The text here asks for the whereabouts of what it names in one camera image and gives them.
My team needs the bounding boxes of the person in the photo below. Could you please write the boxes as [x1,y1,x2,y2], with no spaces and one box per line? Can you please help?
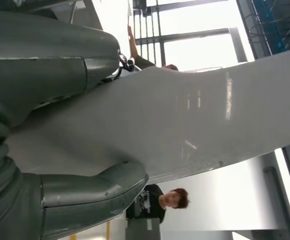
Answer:
[127,24,180,72]
[126,183,190,224]

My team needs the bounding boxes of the grey box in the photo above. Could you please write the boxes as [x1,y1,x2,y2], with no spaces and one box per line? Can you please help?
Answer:
[125,217,161,240]

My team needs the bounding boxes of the dark window frame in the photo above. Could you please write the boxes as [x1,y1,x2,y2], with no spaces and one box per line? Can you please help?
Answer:
[132,0,248,67]

